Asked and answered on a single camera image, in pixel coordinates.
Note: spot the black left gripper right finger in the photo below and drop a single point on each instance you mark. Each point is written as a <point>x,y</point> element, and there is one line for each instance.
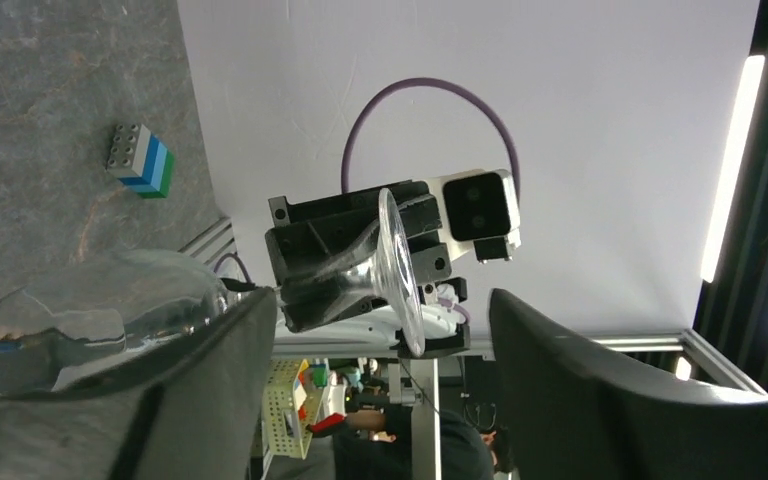
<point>578,410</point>

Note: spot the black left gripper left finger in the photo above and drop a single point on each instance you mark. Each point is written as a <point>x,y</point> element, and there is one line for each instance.
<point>185,410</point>

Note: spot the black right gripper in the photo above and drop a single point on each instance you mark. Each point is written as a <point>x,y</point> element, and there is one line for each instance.
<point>366,273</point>

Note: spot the clear wine glass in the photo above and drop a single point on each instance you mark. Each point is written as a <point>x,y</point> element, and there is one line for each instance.
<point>99,314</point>

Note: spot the blue green block stack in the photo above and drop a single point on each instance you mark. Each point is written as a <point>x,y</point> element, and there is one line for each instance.
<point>140,161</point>

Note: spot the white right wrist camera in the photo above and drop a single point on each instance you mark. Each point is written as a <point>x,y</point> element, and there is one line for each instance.
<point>479,211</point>

